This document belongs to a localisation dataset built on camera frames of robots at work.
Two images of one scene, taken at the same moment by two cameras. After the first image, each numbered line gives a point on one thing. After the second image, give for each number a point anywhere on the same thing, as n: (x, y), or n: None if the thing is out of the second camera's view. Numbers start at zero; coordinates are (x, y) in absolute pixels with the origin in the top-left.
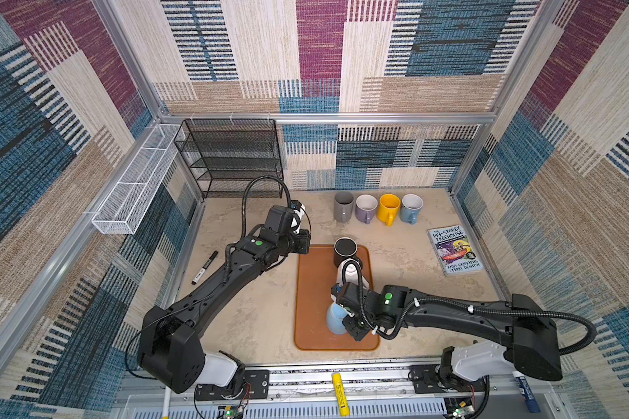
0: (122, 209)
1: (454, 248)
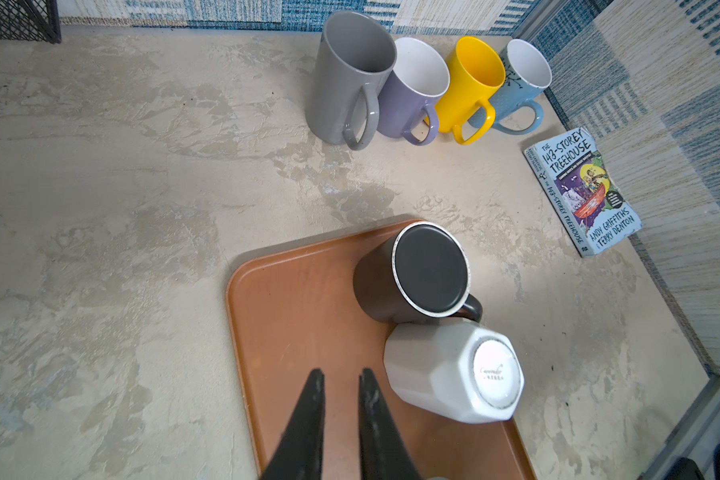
0: None
1: (577, 181)
